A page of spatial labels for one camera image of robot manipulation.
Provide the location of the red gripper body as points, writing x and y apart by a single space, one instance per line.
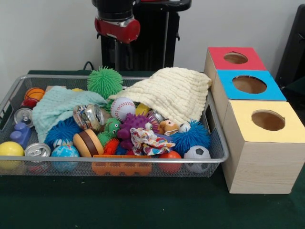
119 31

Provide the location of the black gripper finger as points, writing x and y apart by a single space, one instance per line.
129 56
118 55

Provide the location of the green puffer ball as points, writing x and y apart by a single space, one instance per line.
104 82

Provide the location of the cream waffle cloth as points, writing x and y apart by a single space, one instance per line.
171 93

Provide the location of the orange basketball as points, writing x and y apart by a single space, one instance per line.
34 93

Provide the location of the wooden box with three holes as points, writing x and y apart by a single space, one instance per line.
259 167

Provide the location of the white baseball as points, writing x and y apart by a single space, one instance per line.
122 108

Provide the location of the purple spiky toy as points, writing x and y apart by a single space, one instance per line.
133 124

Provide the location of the crushed drink can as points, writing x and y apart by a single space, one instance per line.
89 117

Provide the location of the mint green cloth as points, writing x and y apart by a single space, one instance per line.
57 105

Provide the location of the toy hamburger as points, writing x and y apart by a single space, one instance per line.
88 143

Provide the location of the blue puffer ball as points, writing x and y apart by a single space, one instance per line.
190 140

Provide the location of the soccer ball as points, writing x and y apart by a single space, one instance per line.
196 151

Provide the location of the dark green table cloth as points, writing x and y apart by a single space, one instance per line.
143 202
297 88

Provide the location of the black chair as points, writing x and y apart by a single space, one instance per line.
293 47

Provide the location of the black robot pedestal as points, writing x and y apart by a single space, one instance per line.
152 35

